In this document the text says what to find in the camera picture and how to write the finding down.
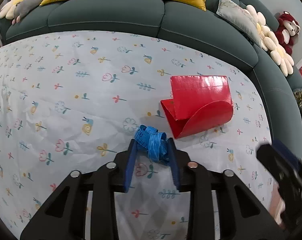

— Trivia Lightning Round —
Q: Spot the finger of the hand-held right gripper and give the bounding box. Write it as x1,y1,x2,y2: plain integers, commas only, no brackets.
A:
256,144,300,189

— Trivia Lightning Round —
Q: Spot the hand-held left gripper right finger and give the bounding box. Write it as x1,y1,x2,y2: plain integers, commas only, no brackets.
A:
168,137,285,240

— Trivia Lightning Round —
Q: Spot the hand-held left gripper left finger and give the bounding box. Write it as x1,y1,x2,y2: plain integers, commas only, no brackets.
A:
20,139,137,240

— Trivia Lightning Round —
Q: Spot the red white teddy bear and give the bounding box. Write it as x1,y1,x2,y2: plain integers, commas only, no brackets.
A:
275,11,301,55

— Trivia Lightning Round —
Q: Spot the blue plastic band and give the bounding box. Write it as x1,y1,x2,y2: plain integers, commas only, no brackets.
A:
134,125,172,166

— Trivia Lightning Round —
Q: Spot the grey plush toy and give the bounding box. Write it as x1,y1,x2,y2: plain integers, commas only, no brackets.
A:
12,0,56,25

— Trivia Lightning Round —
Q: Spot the light blue embroidered cushion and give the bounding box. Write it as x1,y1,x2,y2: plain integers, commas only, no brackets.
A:
216,0,263,48

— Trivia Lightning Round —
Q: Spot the floral light blue tablecloth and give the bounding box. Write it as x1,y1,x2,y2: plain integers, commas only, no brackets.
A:
0,30,279,240

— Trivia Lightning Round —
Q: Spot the teal sofa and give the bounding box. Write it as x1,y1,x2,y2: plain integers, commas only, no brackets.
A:
0,0,302,161

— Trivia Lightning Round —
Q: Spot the red cardboard box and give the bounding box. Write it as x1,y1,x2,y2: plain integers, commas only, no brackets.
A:
160,74,233,139

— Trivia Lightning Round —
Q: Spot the small white flower pillow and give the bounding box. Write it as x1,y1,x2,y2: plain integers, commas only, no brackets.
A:
0,0,32,19

